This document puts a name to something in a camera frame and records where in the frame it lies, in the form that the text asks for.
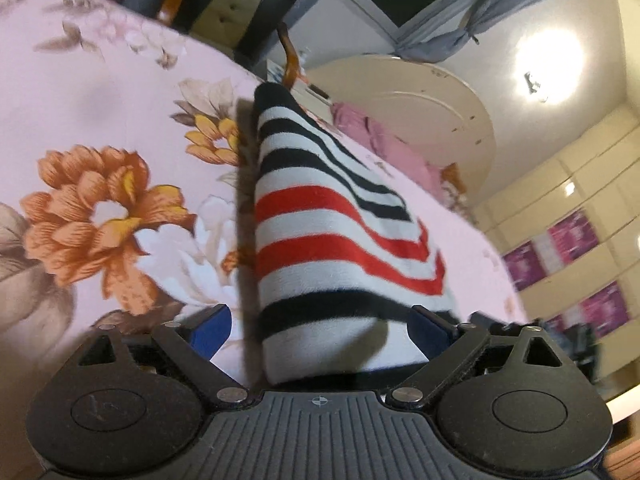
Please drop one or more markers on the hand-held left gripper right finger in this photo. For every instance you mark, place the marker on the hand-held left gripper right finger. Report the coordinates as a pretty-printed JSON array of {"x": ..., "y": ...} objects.
[{"x": 427, "y": 332}]

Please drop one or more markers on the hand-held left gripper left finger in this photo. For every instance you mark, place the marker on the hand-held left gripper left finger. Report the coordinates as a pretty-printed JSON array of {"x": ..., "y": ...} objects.
[{"x": 212, "y": 329}]

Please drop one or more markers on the white black red striped sweater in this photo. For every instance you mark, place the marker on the white black red striped sweater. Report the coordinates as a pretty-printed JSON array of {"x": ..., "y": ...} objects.
[{"x": 310, "y": 220}]

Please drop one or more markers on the orange patterned pillow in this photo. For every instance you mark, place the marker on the orange patterned pillow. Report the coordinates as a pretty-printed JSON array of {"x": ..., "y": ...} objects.
[{"x": 452, "y": 177}]

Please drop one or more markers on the pink pillow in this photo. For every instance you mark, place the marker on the pink pillow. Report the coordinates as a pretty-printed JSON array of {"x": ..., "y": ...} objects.
[{"x": 395, "y": 152}]

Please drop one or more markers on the cream round headboard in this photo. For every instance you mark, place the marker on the cream round headboard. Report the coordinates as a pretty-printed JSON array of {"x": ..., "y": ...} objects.
[{"x": 425, "y": 110}]

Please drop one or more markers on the cream wardrobe purple panels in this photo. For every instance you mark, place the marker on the cream wardrobe purple panels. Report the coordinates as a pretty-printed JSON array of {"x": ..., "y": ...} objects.
[{"x": 600, "y": 180}]

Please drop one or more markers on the pink floral bed sheet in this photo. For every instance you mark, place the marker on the pink floral bed sheet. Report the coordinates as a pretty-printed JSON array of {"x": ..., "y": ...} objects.
[{"x": 100, "y": 110}]

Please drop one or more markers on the grey tied curtain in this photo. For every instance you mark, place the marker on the grey tied curtain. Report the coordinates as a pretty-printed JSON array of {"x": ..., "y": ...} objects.
[{"x": 450, "y": 40}]

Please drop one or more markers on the ceiling lamp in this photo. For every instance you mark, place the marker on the ceiling lamp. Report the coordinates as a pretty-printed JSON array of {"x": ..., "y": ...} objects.
[{"x": 550, "y": 65}]

